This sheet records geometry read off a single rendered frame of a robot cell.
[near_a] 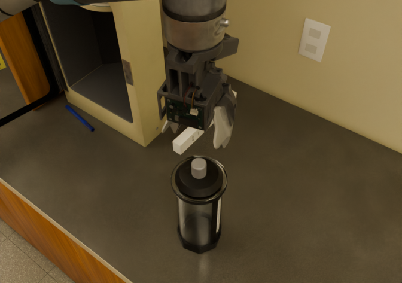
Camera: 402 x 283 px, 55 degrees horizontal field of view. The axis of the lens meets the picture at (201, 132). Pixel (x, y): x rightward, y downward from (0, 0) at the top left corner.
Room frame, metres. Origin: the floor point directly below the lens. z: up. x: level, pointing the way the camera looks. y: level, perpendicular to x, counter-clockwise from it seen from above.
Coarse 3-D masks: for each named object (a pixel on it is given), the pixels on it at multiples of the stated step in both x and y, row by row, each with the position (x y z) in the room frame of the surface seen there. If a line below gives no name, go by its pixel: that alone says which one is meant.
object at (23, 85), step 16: (16, 16) 0.83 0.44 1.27; (0, 32) 0.80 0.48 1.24; (16, 32) 0.82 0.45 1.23; (0, 48) 0.79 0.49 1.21; (16, 48) 0.81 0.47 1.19; (32, 48) 0.84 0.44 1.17; (0, 64) 0.78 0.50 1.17; (16, 64) 0.80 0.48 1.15; (32, 64) 0.83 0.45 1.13; (0, 80) 0.76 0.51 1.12; (16, 80) 0.79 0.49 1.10; (32, 80) 0.82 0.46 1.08; (0, 96) 0.75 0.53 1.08; (16, 96) 0.78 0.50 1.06; (32, 96) 0.80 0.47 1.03; (0, 112) 0.74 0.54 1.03
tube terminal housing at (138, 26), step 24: (144, 0) 0.75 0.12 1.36; (120, 24) 0.70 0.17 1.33; (144, 24) 0.74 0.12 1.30; (120, 48) 0.71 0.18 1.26; (144, 48) 0.73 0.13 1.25; (144, 72) 0.72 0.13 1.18; (72, 96) 0.86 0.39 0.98; (144, 96) 0.71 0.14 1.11; (120, 120) 0.74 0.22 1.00; (144, 120) 0.70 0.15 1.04; (144, 144) 0.69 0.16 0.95
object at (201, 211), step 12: (192, 156) 0.48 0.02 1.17; (204, 156) 0.48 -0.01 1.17; (180, 192) 0.40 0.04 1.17; (216, 192) 0.40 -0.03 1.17; (180, 204) 0.40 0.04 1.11; (192, 204) 0.38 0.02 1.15; (180, 216) 0.41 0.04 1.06; (192, 216) 0.39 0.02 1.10; (204, 216) 0.39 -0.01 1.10; (180, 228) 0.41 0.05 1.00; (192, 228) 0.39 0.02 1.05; (204, 228) 0.39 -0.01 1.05; (192, 240) 0.39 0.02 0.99; (204, 240) 0.39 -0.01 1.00
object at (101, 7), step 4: (92, 4) 0.78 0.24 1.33; (96, 4) 0.77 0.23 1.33; (100, 4) 0.77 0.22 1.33; (104, 4) 0.77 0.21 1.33; (108, 4) 0.77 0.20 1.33; (88, 8) 0.78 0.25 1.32; (92, 8) 0.77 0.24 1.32; (96, 8) 0.77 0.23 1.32; (100, 8) 0.77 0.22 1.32; (104, 8) 0.77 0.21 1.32; (108, 8) 0.77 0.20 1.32
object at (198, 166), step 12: (180, 168) 0.44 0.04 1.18; (192, 168) 0.42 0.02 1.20; (204, 168) 0.42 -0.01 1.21; (216, 168) 0.44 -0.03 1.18; (180, 180) 0.42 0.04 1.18; (192, 180) 0.41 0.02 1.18; (204, 180) 0.41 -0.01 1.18; (216, 180) 0.41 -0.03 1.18; (192, 192) 0.39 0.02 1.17; (204, 192) 0.39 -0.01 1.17
